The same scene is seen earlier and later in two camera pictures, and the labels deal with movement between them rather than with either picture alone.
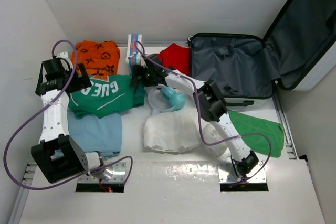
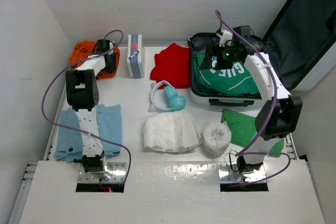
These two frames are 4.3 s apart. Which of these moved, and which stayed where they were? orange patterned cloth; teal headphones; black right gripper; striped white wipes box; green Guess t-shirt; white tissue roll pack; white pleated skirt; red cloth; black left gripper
Moved: black right gripper; green Guess t-shirt; black left gripper
Stayed: white pleated skirt; white tissue roll pack; red cloth; striped white wipes box; orange patterned cloth; teal headphones
